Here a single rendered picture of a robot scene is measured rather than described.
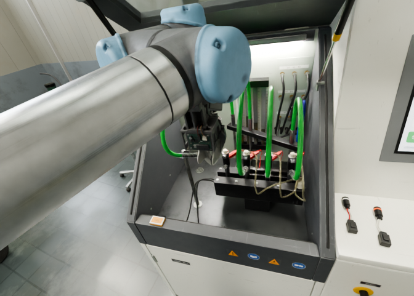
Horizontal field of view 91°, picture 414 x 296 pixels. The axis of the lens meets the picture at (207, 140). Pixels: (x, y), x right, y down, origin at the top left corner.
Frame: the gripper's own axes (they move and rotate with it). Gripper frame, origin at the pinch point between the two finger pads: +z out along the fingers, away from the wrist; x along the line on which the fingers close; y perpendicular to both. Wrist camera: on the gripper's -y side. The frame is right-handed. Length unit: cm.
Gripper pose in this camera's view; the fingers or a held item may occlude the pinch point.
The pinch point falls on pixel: (212, 159)
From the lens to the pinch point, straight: 55.4
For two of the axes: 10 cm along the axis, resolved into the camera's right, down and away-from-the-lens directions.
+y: -2.6, 5.9, -7.7
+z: 1.5, 8.1, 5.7
